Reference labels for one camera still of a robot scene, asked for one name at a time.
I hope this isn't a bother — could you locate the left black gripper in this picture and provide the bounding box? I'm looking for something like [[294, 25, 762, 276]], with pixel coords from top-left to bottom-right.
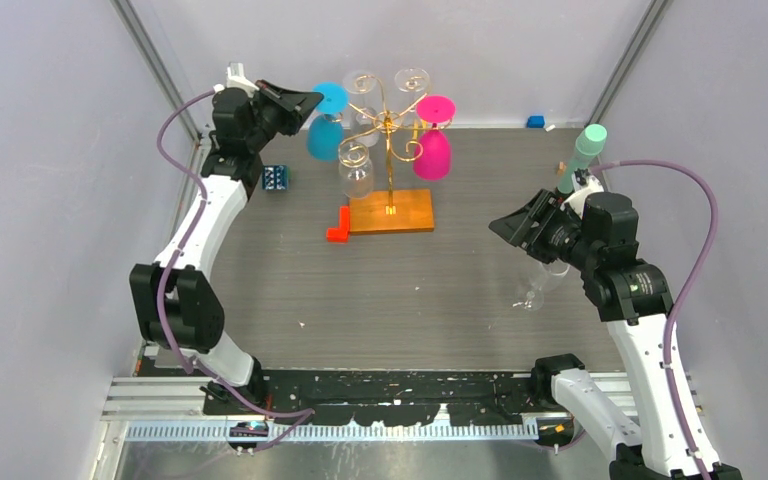
[[245, 81, 321, 153]]

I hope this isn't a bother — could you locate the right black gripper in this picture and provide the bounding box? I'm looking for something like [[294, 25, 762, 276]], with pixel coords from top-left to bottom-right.
[[489, 187, 600, 271]]

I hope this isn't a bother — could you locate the blue wine glass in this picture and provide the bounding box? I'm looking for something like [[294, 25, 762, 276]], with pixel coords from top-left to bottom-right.
[[306, 82, 349, 162]]

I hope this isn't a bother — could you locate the clear stemmed wine glass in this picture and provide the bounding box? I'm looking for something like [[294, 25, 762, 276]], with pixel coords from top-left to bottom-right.
[[512, 259, 570, 311]]

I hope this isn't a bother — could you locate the clear textured wine glass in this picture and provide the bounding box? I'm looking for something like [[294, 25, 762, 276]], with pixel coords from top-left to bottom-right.
[[338, 140, 374, 199]]

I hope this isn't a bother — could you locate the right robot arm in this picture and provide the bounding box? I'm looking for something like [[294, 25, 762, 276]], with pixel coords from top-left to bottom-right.
[[488, 190, 742, 479]]

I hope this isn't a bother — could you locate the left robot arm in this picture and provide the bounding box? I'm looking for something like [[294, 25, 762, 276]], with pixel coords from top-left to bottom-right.
[[129, 80, 326, 414]]

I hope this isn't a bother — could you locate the clear back left glass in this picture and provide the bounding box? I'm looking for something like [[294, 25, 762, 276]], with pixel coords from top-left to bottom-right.
[[340, 70, 381, 154]]

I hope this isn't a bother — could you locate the pink wine glass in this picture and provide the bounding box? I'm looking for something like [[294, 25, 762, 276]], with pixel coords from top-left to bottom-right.
[[413, 95, 456, 181]]

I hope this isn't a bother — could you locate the clear back right glass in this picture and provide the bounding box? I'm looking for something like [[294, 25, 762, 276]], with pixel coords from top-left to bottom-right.
[[393, 67, 431, 126]]

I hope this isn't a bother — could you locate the wooden rack base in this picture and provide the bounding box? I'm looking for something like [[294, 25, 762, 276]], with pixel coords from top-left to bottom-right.
[[349, 189, 435, 235]]

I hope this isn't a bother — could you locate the blue patterned small box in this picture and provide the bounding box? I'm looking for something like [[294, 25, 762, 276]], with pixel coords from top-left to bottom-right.
[[261, 165, 291, 191]]

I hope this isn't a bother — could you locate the small blue block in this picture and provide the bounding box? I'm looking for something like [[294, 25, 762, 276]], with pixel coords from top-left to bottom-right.
[[526, 115, 546, 129]]

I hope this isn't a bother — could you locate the mint green microphone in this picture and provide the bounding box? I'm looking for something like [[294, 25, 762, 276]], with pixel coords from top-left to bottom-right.
[[556, 123, 608, 195]]

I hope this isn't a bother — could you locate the orange L-shaped block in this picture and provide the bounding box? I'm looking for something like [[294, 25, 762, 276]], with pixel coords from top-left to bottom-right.
[[325, 205, 351, 243]]

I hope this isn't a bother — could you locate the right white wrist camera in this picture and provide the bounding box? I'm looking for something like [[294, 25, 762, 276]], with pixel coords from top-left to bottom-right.
[[566, 169, 605, 210]]

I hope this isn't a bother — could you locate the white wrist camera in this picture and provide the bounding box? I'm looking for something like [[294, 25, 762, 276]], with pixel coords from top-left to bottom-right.
[[213, 62, 259, 97], [566, 169, 605, 210]]

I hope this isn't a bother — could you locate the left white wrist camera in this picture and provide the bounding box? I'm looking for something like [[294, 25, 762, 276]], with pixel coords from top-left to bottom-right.
[[213, 62, 259, 97]]

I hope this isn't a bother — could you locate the gold wire glass rack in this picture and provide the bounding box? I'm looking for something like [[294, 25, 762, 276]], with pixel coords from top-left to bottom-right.
[[340, 73, 431, 192]]

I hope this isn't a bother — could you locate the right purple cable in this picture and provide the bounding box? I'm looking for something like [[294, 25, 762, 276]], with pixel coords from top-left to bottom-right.
[[589, 158, 720, 480]]

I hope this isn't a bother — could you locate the purple cable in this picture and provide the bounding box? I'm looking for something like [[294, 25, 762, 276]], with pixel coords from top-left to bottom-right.
[[156, 89, 316, 420], [589, 158, 720, 480]]

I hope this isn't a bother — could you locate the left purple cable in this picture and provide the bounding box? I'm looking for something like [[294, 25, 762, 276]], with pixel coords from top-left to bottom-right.
[[156, 89, 316, 420]]

